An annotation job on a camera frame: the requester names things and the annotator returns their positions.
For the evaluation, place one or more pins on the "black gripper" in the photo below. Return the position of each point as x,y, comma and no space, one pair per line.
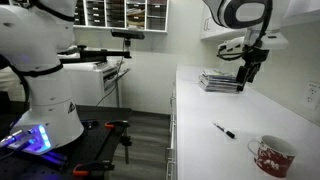
255,60

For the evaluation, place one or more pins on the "black and white marker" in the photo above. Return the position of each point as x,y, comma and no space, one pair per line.
224,129

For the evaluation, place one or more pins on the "red and white patterned cup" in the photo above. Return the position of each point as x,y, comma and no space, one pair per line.
275,158

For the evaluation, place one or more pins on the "white base cabinet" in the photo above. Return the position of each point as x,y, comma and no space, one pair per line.
173,140

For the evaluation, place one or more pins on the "paper stack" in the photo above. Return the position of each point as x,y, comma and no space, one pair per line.
136,18

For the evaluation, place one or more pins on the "black clamp with orange grip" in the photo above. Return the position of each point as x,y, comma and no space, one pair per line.
117,124
91,167

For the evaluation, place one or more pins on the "white shelf organiser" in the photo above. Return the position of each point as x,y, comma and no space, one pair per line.
116,16

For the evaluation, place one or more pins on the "white office printer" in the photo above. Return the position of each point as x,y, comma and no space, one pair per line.
90,81

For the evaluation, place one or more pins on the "black cart with orange clamps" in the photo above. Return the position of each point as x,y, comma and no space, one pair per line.
100,136

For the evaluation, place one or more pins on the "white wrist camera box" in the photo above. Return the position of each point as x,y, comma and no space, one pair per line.
231,46

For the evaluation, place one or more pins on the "white wall cabinet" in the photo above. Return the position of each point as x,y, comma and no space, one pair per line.
213,30

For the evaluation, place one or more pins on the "white wall outlet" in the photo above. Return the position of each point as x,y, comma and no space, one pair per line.
312,95

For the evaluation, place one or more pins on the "black stereo camera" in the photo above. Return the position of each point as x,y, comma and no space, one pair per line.
127,33

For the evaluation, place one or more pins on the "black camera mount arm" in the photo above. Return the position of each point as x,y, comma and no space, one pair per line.
100,53

